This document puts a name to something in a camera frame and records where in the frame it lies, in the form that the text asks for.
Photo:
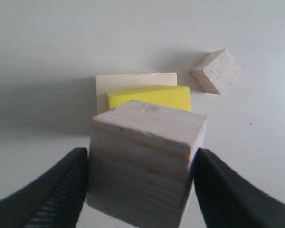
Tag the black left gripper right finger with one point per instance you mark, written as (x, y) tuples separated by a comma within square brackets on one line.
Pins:
[(227, 200)]

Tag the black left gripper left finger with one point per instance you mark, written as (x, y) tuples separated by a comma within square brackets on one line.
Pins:
[(53, 200)]

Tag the medium wooden cube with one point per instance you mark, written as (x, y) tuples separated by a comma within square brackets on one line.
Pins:
[(140, 160)]

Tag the yellow cube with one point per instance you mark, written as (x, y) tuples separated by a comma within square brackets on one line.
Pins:
[(167, 95)]

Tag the large wooden cube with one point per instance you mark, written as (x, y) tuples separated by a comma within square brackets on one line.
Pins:
[(109, 83)]

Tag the small wooden cube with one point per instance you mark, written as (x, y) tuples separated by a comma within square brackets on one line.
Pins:
[(217, 72)]

